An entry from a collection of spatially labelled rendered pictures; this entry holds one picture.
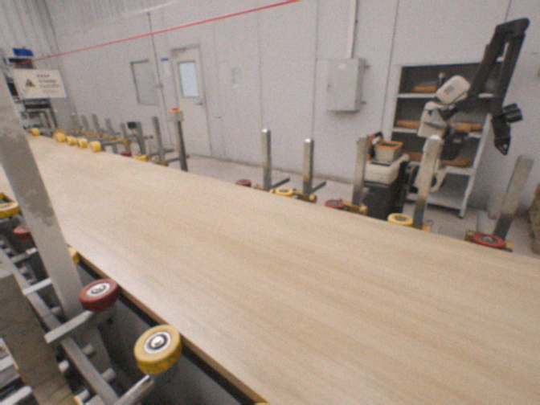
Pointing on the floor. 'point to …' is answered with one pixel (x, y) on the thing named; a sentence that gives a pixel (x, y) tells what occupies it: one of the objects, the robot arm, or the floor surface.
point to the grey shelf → (423, 75)
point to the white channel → (44, 222)
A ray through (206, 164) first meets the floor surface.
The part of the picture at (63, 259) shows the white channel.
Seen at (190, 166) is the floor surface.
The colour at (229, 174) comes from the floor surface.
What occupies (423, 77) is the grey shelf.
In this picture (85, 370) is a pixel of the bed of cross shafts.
